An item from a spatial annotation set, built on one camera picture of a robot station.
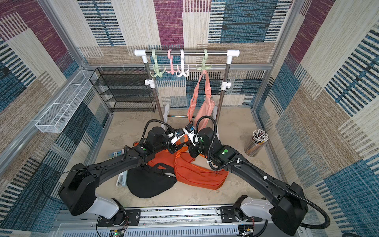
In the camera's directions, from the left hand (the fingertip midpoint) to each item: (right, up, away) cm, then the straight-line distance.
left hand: (181, 134), depth 82 cm
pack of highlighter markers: (-41, -13, +12) cm, 45 cm away
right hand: (+5, -5, -6) cm, 9 cm away
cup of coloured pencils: (+42, -2, -1) cm, 42 cm away
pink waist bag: (+13, +16, +19) cm, 28 cm away
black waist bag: (-19, -27, +1) cm, 33 cm away
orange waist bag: (-6, -14, +5) cm, 16 cm away
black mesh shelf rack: (-43, +31, +26) cm, 59 cm away
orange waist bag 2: (+3, -21, 0) cm, 21 cm away
